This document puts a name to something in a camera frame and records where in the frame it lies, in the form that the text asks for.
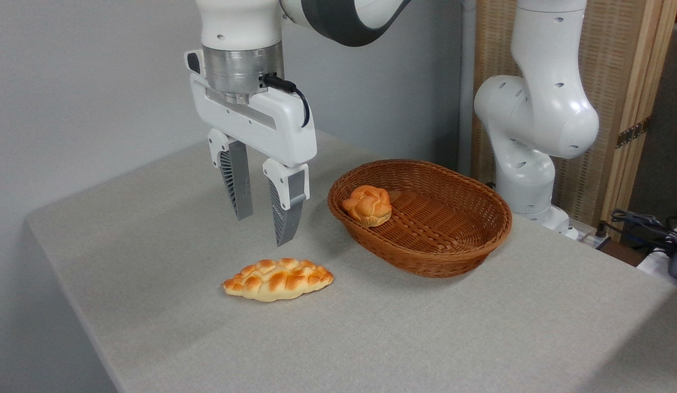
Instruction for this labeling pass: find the wooden rattan folding screen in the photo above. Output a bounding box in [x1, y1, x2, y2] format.
[472, 0, 677, 241]

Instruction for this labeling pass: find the black cable bundle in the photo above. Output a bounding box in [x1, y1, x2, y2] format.
[602, 209, 677, 257]

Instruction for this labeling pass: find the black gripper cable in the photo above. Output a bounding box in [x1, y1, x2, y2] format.
[262, 73, 311, 128]

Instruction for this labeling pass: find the round orange bread roll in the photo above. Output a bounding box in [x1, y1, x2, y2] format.
[342, 185, 393, 228]

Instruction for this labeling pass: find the brown oval wicker basket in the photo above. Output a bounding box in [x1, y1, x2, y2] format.
[327, 159, 513, 279]

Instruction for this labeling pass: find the long braided bread loaf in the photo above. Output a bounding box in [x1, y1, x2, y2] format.
[222, 258, 335, 302]

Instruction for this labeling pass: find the grey tablecloth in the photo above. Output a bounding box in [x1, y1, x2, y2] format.
[25, 130, 677, 393]

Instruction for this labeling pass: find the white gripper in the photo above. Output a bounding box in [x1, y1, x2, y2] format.
[185, 49, 318, 247]

